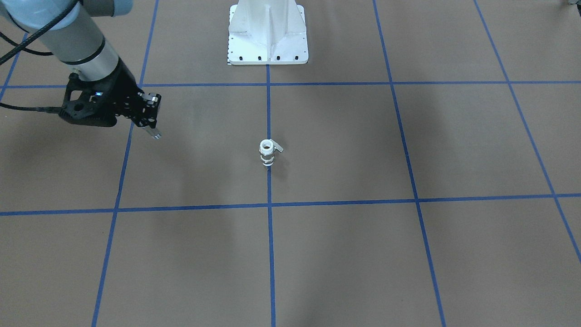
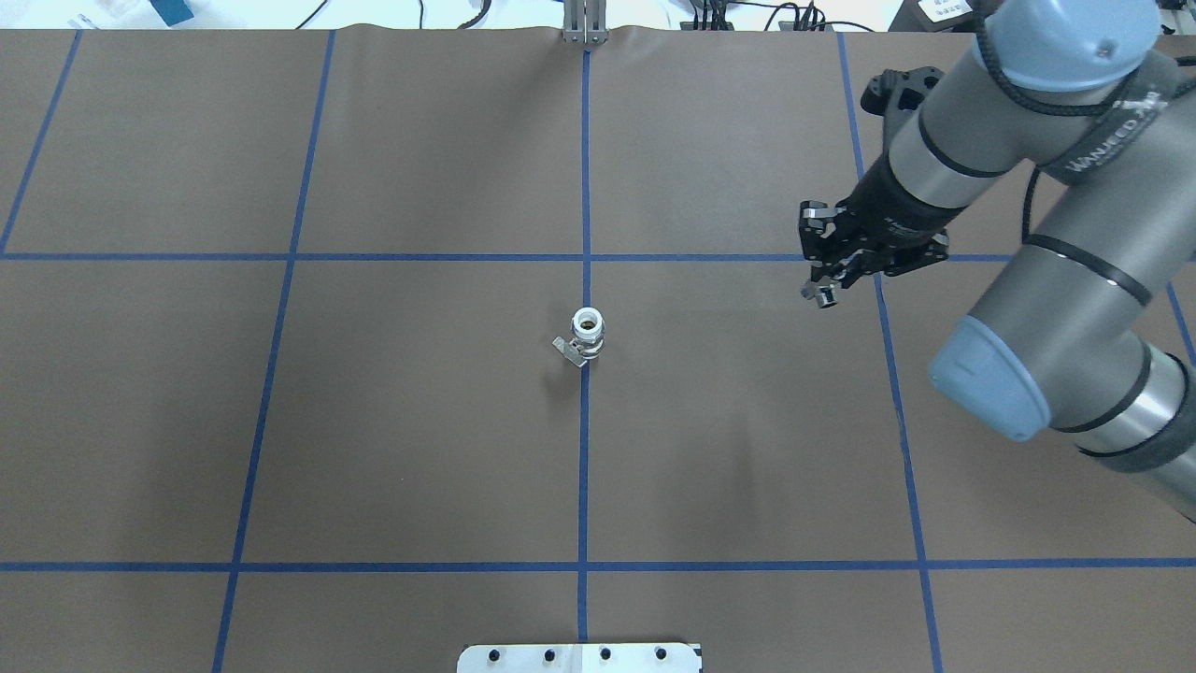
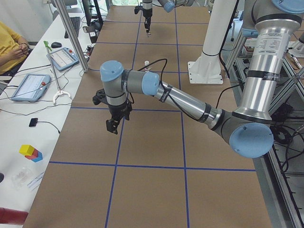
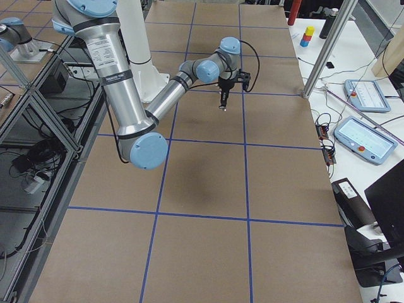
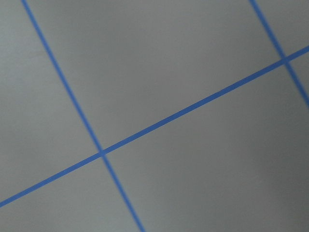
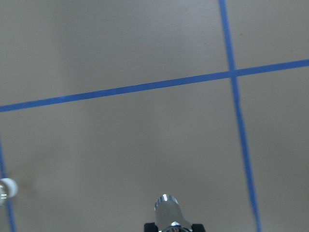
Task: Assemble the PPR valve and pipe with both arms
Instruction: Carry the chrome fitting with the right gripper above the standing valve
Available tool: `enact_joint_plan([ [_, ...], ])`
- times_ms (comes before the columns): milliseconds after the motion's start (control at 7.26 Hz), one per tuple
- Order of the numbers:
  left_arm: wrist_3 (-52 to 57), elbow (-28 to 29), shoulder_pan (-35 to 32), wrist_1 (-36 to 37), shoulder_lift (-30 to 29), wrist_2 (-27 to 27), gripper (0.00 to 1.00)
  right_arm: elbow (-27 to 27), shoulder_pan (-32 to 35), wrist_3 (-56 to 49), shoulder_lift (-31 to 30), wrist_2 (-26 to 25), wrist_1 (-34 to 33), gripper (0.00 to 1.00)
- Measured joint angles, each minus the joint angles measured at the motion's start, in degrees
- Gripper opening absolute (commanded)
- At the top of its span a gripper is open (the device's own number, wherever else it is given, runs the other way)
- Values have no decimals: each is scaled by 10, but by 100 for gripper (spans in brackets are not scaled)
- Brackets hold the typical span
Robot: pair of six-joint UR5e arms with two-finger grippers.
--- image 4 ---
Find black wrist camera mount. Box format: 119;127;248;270
237;69;251;92

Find aluminium frame post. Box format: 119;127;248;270
302;0;358;99

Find red bottle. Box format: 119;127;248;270
287;0;302;26

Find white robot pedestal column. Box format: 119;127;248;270
116;0;170;103

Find near teach pendant tablet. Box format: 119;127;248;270
334;116;398;165

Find black bottle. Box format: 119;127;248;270
319;8;339;39

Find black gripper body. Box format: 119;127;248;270
218;70;237;93

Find far teach pendant tablet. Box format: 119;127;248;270
344;80;391;113

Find black cardboard box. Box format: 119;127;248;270
331;178;376;229

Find stacked colour toy blocks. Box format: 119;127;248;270
299;26;315;47

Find wooden board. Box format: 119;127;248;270
372;26;403;77

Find orange circuit board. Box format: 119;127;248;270
316;124;336;166

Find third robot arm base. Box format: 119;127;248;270
1;17;45;64

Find teach pendant tablet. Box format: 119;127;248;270
344;80;391;113
334;116;398;165

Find black camera cable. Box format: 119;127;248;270
239;39;261;93

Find black monitor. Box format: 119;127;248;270
365;161;403;247

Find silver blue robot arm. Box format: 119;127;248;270
52;1;241;170

